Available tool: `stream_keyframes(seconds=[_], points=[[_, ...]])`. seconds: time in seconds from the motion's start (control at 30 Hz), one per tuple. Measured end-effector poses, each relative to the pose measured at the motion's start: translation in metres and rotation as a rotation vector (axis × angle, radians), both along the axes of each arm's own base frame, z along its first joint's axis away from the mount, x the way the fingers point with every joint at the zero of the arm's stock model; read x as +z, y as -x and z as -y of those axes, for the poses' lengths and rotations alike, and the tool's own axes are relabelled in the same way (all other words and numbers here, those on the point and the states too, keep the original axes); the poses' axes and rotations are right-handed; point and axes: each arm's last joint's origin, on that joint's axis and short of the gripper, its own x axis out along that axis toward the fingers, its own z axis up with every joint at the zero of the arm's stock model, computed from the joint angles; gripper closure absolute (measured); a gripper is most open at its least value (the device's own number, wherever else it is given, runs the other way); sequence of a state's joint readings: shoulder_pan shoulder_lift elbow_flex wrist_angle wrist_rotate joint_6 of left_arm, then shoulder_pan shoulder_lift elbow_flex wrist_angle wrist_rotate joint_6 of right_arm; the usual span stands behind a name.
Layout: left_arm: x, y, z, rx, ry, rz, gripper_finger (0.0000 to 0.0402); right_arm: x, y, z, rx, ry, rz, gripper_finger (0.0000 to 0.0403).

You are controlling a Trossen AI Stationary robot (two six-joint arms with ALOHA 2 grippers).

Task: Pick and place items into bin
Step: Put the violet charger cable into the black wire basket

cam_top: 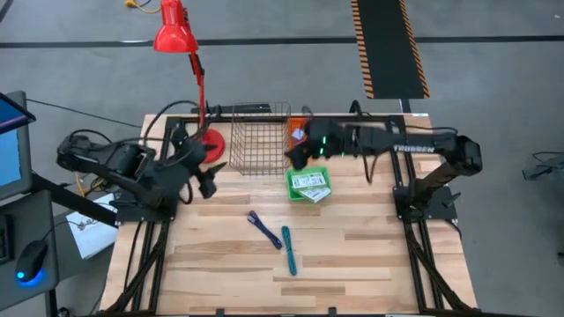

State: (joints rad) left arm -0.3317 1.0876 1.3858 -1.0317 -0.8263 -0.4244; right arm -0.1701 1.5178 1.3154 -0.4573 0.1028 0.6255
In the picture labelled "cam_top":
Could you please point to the grey side desk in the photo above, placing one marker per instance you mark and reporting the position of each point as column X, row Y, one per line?
column 31, row 211

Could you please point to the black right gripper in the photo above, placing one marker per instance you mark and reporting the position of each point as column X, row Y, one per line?
column 328, row 136

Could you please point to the black diagonal support bar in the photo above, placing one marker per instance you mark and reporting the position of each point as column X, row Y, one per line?
column 70, row 198

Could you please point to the white cardboard box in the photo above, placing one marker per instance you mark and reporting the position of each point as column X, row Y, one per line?
column 90, row 233

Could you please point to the orange plastic bin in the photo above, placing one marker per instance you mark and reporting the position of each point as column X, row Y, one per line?
column 296, row 122

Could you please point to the computer monitor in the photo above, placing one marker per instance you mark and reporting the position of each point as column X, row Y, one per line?
column 13, row 154

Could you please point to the green plastic bin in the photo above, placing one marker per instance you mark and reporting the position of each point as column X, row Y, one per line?
column 289, row 189

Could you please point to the yellow plug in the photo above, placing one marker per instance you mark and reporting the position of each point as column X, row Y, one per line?
column 131, row 3

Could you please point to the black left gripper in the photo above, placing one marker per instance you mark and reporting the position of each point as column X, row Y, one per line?
column 191, row 163

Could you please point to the green and white acer box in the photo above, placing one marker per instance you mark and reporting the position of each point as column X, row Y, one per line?
column 317, row 194

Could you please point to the black table frame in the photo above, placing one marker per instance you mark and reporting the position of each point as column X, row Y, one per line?
column 410, row 246

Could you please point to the black yellow striped floor mat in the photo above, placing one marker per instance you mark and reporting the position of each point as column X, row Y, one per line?
column 390, row 48

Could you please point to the black keyboard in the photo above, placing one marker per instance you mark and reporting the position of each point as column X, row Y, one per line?
column 4, row 238

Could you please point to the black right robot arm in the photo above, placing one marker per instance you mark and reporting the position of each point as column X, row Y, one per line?
column 423, row 143

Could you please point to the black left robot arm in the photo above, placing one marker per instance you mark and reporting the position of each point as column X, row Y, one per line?
column 110, row 163

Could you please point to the grey stand foot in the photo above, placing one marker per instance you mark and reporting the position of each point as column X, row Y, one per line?
column 546, row 167

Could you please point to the black computer mouse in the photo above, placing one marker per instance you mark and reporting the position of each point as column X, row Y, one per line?
column 31, row 260

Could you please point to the red desk lamp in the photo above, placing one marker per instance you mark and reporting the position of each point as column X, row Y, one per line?
column 176, row 31

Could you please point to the blue purple tool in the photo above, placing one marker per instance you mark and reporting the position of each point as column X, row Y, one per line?
column 264, row 229

